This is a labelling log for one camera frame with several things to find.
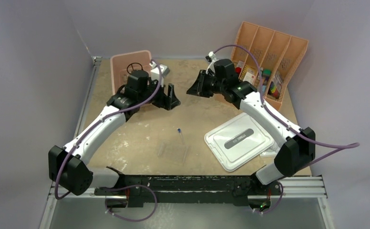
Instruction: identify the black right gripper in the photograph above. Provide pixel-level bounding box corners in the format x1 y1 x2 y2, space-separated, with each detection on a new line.
188 70 226 98

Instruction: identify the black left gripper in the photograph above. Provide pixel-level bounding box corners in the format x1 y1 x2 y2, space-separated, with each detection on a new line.
138 77 179 110

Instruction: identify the black wire tripod ring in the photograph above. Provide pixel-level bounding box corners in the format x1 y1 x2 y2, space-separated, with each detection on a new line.
127 62 143 76

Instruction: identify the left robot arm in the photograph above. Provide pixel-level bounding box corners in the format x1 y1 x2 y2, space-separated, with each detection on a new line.
48 70 181 196

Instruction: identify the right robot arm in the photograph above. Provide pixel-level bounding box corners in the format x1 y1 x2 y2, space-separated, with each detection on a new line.
186 59 315 194

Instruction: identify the white instruction box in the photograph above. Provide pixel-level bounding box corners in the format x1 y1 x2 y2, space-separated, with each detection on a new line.
243 72 256 84

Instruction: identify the white plastic lid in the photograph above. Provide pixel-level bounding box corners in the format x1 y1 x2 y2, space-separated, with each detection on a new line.
204 113 278 172

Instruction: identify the pink plastic bin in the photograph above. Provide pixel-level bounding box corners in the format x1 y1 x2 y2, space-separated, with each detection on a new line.
108 50 156 109

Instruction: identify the green eraser block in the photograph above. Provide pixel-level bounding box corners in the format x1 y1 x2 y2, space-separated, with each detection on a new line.
262 69 272 80

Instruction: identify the pink four-slot file organizer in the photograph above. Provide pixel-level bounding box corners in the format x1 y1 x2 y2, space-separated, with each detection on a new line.
230 21 308 110

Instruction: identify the printed paper sheet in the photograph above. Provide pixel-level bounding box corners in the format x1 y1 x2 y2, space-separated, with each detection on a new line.
260 147 279 157

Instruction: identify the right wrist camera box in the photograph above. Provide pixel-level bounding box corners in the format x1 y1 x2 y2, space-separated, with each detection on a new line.
205 51 218 73

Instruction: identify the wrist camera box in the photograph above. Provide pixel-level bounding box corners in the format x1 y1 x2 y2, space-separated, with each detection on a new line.
149 61 170 87
205 51 218 73

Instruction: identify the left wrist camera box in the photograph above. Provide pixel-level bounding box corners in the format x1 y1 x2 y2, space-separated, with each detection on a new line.
149 61 170 87

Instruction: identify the aluminium frame rail base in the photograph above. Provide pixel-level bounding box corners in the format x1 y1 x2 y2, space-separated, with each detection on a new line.
38 56 336 229

